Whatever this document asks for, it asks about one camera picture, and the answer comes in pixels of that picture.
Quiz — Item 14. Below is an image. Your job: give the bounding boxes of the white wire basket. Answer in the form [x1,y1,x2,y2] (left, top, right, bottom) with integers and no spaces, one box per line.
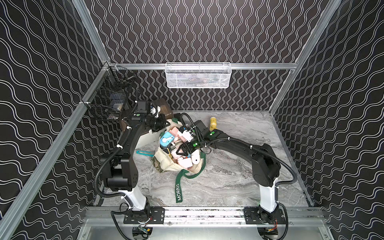
[165,62,232,89]

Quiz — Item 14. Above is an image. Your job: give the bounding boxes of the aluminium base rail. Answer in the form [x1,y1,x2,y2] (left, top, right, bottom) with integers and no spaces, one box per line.
[80,205,328,227]

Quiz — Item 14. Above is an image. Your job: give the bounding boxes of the light blue round sharpener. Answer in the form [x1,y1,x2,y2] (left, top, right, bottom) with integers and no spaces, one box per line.
[160,132,175,149]

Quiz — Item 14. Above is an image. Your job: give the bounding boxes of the teal utility knife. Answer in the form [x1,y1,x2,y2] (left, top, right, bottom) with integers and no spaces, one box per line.
[136,150,155,158]

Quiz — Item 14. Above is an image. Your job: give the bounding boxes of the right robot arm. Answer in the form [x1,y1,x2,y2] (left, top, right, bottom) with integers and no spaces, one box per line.
[177,121,297,214]

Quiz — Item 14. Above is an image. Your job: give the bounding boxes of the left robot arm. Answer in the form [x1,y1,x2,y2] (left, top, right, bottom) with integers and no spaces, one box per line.
[93,101,170,212]

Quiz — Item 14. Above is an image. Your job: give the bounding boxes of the cream tote bag green handles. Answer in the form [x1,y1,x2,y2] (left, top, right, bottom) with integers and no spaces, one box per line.
[151,118,206,204]

